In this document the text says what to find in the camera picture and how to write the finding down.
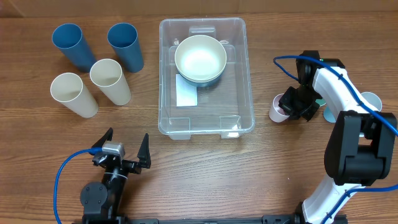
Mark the clear plastic storage bin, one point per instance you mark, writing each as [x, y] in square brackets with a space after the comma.
[225, 108]

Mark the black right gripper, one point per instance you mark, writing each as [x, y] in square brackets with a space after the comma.
[286, 102]

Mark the light blue small cup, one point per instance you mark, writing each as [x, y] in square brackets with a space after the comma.
[328, 115]

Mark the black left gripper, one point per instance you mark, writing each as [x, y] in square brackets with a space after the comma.
[143, 155]

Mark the cream tall cup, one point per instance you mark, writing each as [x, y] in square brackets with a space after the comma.
[69, 90]
[108, 76]

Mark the pink small cup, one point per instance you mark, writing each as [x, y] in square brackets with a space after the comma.
[276, 113]

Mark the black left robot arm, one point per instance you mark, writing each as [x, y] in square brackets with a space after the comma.
[101, 200]

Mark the dark blue tall cup right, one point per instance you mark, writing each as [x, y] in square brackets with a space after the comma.
[123, 38]

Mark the cream tall cup front left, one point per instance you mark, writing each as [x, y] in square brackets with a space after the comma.
[69, 90]

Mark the green small cup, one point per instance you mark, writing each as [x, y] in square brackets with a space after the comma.
[321, 102]

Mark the cream bowl front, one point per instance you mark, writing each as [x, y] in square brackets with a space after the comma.
[200, 51]

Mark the cream tall cup right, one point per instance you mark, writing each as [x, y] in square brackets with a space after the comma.
[108, 76]

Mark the white label in bin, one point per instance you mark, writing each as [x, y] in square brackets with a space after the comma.
[186, 93]

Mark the dark blue tall cup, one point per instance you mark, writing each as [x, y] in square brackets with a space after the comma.
[123, 38]
[69, 39]

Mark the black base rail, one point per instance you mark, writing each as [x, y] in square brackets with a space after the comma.
[266, 219]

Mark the cream bowl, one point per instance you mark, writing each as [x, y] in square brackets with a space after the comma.
[200, 51]
[200, 75]

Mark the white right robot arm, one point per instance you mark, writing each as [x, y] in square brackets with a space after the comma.
[359, 150]

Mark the dark blue tall cup left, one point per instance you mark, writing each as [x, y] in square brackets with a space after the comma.
[69, 39]

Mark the grey small cup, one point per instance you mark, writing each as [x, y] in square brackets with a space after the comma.
[373, 99]

